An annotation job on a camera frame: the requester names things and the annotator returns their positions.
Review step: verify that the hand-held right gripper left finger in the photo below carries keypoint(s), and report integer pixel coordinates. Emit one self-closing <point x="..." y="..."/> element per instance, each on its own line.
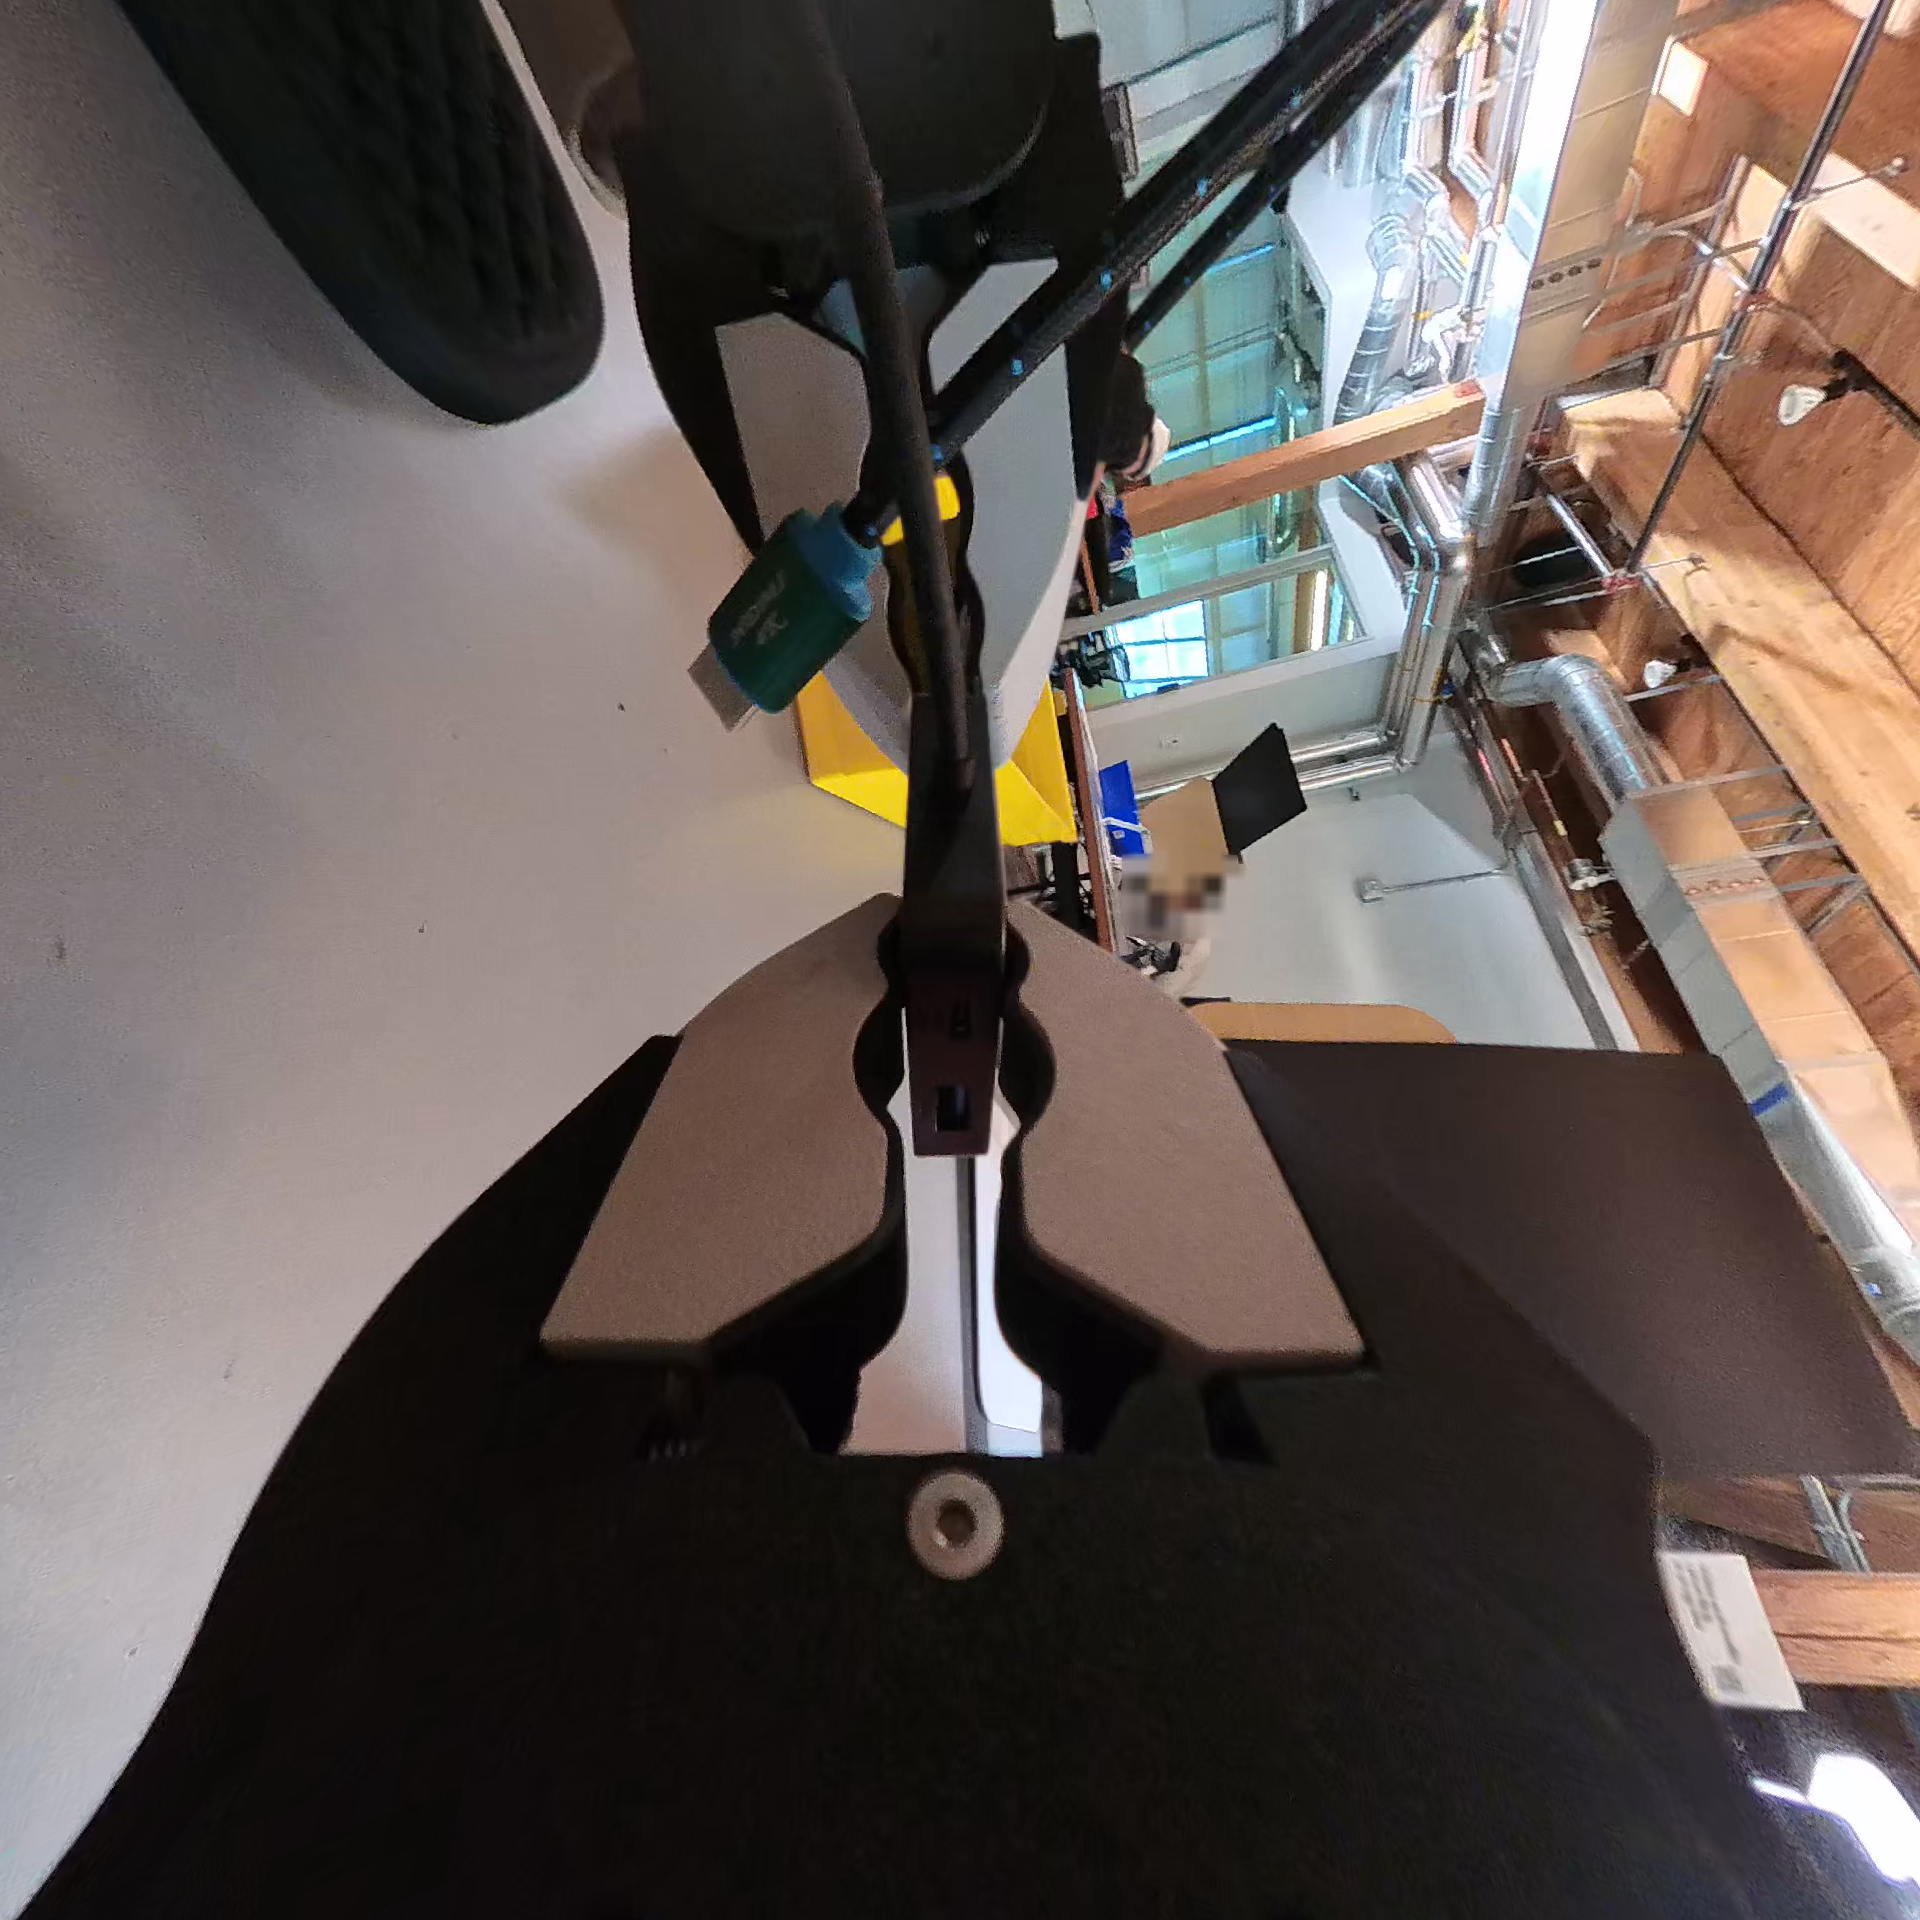
<point x="721" y="1184"/>

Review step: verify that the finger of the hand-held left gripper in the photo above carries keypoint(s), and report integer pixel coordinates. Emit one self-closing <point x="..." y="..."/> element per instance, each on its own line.
<point x="795" y="422"/>
<point x="1026" y="494"/>

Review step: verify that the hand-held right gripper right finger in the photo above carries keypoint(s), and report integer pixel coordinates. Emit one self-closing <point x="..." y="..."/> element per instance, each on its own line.
<point x="1170" y="1184"/>

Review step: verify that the grey USB hub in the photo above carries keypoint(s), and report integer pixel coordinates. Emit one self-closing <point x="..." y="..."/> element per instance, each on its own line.
<point x="953" y="960"/>

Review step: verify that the yellow plastic bin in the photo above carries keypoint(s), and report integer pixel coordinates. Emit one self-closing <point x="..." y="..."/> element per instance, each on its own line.
<point x="855" y="764"/>

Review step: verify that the wooden beam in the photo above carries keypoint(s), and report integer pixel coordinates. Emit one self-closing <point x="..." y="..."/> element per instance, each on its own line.
<point x="1305" y="451"/>

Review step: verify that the black chair armrest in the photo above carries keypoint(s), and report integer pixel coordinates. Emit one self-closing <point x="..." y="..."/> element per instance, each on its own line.
<point x="388" y="195"/>

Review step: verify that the white printed label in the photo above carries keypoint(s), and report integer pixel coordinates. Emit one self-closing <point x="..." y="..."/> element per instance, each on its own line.
<point x="1723" y="1629"/>

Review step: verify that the silver air duct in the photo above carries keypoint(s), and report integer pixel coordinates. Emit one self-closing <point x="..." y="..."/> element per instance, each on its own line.
<point x="1694" y="932"/>

